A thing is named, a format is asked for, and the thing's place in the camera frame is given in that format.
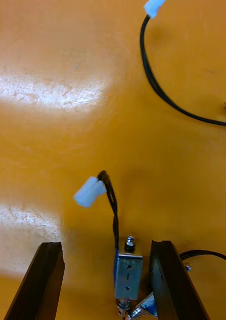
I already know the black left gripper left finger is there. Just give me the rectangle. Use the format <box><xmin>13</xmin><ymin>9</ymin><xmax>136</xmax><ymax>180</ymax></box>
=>
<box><xmin>3</xmin><ymin>240</ymin><xmax>66</xmax><ymax>320</ymax></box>

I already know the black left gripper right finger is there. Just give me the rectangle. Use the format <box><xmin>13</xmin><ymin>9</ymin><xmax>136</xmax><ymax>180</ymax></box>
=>
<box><xmin>149</xmin><ymin>239</ymin><xmax>210</xmax><ymax>320</ymax></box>

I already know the metal solenoid with black cable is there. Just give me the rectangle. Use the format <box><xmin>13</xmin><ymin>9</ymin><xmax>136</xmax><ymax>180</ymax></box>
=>
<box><xmin>139</xmin><ymin>0</ymin><xmax>226</xmax><ymax>129</ymax></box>
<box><xmin>73</xmin><ymin>169</ymin><xmax>144</xmax><ymax>320</ymax></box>
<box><xmin>128</xmin><ymin>249</ymin><xmax>226</xmax><ymax>320</ymax></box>

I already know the yellow-orange plastic bin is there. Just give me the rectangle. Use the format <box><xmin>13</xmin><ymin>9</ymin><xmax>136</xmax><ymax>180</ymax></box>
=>
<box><xmin>0</xmin><ymin>0</ymin><xmax>226</xmax><ymax>320</ymax></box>

